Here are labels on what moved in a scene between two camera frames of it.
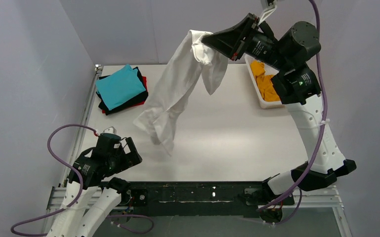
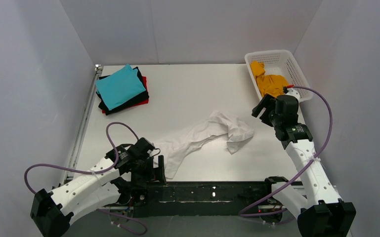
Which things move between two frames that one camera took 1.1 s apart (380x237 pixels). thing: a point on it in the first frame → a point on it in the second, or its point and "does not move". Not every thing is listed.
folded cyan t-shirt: (119, 87) does not move
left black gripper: (124, 157) → (153, 168)
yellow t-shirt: (264, 82) does not move
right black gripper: (245, 37) → (264, 108)
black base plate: (195, 198) does not move
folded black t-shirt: (130, 101) does not move
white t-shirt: (191, 60) → (218, 124)
